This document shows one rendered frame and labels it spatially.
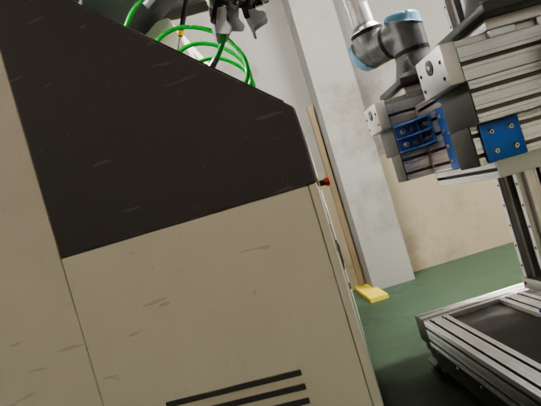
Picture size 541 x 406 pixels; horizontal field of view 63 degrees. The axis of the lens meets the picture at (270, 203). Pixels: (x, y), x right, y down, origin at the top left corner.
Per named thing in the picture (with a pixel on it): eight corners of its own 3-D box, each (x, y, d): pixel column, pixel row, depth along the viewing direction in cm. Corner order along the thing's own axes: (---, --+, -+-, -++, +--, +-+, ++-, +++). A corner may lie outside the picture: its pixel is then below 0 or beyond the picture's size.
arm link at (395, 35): (418, 42, 140) (406, 1, 140) (383, 60, 150) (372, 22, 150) (436, 43, 148) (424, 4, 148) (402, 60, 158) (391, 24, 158)
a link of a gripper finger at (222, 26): (225, 50, 109) (232, 10, 104) (206, 42, 111) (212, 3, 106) (232, 49, 111) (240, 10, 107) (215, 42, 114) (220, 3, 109)
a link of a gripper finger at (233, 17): (238, 48, 113) (241, 10, 107) (220, 40, 115) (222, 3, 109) (245, 45, 115) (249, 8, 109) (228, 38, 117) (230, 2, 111)
